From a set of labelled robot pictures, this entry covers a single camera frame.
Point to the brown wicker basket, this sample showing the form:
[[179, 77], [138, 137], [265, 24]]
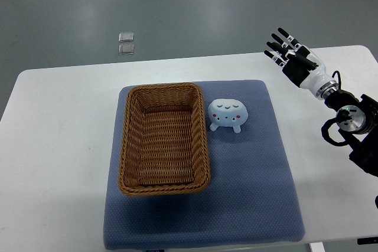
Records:
[[164, 141]]

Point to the black table control panel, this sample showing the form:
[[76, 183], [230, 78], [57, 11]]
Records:
[[367, 241]]

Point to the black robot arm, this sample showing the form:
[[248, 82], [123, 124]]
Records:
[[354, 125]]

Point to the blue quilted mat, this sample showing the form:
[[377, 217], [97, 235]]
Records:
[[251, 198]]

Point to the upper metal floor plate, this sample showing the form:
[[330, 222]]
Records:
[[126, 36]]

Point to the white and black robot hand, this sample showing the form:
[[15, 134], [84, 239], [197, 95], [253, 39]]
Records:
[[300, 65]]

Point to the light blue toy figure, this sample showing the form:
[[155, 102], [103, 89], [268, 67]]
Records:
[[227, 113]]

